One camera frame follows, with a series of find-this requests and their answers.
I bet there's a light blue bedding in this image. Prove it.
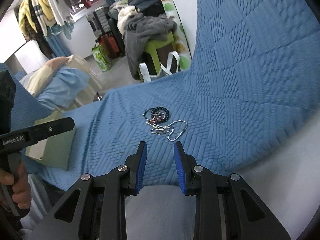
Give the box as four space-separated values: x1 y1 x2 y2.
36 67 89 111

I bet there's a person's left hand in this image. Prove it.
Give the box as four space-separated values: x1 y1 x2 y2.
1 162 31 210

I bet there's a silver ball chain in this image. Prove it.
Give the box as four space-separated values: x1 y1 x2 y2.
150 119 188 142

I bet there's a green plastic stool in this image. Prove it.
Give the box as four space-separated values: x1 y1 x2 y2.
141 32 176 75

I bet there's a cream plush pile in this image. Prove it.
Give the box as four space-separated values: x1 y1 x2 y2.
117 5 137 35

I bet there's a red suitcase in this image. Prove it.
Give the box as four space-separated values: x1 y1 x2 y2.
98 34 120 60

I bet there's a dotted rolled mat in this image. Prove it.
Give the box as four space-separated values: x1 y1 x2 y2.
161 0 191 70

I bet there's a green cardboard box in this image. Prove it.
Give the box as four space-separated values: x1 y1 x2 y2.
25 127 76 170

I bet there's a grey towel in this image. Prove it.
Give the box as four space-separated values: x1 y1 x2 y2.
123 12 177 80

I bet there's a black coil hair tie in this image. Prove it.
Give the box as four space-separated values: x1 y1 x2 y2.
143 107 170 124

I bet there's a white tote bag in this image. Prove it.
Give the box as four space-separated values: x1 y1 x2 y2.
139 51 181 82

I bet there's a blue textured blanket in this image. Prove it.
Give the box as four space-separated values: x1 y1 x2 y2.
0 0 320 193

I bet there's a yellow jacket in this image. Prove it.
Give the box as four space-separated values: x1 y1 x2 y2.
18 0 56 36

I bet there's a red bead bracelet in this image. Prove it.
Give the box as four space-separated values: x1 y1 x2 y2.
146 112 168 126

